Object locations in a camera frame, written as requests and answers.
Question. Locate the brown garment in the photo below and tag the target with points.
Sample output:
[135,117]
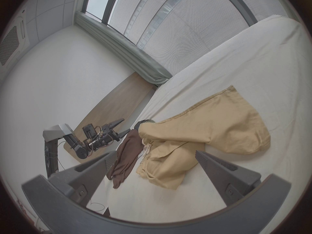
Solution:
[124,155]

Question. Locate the window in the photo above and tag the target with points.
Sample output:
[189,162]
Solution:
[195,21]

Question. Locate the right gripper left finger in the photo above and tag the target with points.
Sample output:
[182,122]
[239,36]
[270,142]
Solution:
[90,179]

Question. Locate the grey-green curtain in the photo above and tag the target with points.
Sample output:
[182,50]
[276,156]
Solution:
[126,50]

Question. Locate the white ceiling air conditioner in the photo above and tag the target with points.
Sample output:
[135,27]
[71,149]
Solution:
[12,45]

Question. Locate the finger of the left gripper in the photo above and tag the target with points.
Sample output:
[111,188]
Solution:
[123,133]
[115,124]

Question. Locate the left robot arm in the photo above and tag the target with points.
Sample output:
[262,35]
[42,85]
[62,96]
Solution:
[58,130]

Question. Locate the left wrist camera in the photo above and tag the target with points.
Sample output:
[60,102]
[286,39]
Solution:
[105,127]

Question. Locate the dark grey garment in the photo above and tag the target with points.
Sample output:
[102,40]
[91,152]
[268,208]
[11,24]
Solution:
[142,122]

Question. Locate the bed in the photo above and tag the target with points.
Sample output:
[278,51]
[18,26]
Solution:
[243,69]

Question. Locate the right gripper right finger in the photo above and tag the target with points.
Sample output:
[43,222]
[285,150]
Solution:
[224,179]

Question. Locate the tan shorts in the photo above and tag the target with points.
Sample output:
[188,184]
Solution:
[219,125]

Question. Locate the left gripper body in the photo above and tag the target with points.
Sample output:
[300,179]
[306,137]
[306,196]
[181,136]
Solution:
[109,138]

